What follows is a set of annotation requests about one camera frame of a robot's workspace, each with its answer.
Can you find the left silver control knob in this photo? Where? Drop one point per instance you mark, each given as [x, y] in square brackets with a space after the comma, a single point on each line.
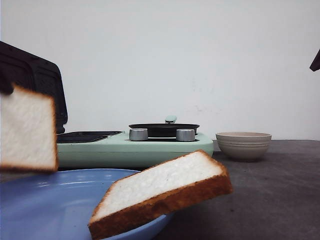
[138, 134]

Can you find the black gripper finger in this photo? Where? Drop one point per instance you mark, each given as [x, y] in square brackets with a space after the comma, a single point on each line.
[315, 65]

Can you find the black frying pan green handle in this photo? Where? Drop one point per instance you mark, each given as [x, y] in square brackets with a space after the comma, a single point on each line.
[166, 129]

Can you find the right silver control knob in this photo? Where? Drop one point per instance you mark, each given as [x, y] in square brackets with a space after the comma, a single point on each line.
[185, 135]

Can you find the mint green breakfast maker base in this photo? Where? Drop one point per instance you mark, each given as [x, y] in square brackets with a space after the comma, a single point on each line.
[114, 149]

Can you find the toast bread slice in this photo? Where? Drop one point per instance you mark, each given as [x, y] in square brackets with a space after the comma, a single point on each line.
[170, 186]
[27, 132]

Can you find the silver control knob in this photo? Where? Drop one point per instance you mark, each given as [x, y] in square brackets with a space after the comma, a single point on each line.
[138, 134]
[185, 135]

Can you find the beige ribbed bowl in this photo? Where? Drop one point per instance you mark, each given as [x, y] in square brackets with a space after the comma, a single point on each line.
[243, 146]

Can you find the blue plate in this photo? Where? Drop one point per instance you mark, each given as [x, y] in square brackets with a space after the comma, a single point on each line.
[54, 206]

